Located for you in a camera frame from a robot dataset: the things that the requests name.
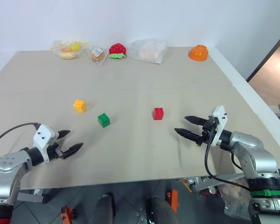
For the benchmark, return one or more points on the dark rounded shape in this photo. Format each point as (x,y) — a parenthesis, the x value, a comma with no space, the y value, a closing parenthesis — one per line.
(105,208)

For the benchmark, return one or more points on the green toy cube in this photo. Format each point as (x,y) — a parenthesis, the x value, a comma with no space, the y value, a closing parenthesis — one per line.
(104,120)

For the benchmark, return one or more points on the grey metal table bracket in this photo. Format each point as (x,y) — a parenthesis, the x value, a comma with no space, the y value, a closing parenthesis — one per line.
(30,197)
(210,183)

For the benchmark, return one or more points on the red strawberry plush toy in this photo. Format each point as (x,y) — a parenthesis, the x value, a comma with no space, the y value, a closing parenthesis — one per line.
(117,49)

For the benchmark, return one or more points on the small bagged bread roll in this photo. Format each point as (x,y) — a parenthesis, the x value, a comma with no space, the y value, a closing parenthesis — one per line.
(98,55)

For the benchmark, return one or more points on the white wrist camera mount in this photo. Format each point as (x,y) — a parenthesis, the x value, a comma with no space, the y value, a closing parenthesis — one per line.
(220,121)
(44,135)

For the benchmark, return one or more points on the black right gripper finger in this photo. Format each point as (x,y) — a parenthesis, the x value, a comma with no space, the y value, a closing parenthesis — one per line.
(189,134)
(195,120)

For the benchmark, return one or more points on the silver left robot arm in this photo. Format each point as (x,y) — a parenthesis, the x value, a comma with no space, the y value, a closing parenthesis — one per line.
(7,163)

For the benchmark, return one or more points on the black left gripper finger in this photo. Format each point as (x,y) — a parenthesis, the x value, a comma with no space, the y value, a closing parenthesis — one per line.
(63,134)
(72,150)

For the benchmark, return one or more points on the orange clamp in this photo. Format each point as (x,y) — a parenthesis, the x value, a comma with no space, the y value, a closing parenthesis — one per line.
(173,200)
(67,214)

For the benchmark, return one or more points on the yellow bagged toy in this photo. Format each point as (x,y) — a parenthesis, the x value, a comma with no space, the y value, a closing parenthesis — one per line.
(75,45)

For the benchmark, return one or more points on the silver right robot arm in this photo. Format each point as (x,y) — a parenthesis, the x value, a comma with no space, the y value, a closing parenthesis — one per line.
(256,158)

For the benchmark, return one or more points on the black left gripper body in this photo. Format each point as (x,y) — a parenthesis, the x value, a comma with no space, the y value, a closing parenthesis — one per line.
(53,151)

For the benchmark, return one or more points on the red toy cube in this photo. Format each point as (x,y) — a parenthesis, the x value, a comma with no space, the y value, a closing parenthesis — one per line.
(158,114)

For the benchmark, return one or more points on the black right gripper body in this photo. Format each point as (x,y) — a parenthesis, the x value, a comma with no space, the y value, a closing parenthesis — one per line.
(207,133)

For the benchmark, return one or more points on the yellow toy cube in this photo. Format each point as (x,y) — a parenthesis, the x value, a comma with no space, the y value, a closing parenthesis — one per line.
(80,106)

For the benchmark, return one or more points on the red yellow snack packet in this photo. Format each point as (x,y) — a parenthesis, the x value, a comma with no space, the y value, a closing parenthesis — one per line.
(185,184)

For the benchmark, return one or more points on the large bagged pale bread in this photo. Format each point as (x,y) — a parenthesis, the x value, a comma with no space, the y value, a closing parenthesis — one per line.
(150,51)

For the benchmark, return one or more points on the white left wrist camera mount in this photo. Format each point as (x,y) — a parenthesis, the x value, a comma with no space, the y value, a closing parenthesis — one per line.
(44,135)

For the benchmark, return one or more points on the clear bag of items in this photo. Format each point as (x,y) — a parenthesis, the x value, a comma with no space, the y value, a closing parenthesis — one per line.
(235,203)

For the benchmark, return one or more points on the bagged round bun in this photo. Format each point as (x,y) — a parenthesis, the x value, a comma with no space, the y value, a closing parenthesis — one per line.
(67,53)

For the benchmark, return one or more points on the orange plastic bowl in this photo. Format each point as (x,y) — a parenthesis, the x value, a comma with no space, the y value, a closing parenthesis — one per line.
(198,53)

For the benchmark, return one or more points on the beige cardboard table cover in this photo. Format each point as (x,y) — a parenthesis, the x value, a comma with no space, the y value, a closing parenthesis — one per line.
(130,144)

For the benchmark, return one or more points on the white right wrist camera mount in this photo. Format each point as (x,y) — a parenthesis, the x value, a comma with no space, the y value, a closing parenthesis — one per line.
(220,121)

